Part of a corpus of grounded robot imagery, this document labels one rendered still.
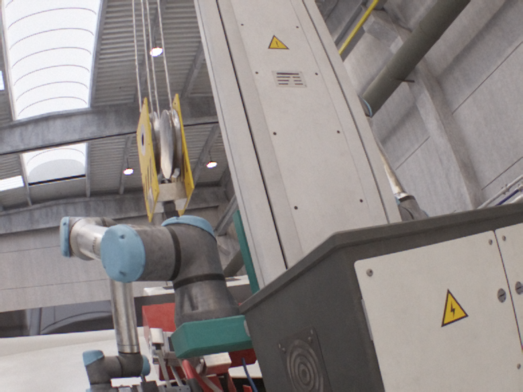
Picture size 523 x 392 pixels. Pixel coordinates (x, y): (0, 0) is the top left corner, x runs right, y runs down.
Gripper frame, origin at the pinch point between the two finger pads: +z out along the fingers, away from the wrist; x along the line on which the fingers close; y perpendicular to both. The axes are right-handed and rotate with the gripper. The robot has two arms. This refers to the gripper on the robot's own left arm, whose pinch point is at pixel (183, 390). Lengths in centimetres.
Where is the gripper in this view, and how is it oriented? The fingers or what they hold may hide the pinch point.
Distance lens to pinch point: 159.5
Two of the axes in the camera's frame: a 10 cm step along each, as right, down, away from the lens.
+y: -3.3, -7.6, 5.6
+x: -2.2, 6.4, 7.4
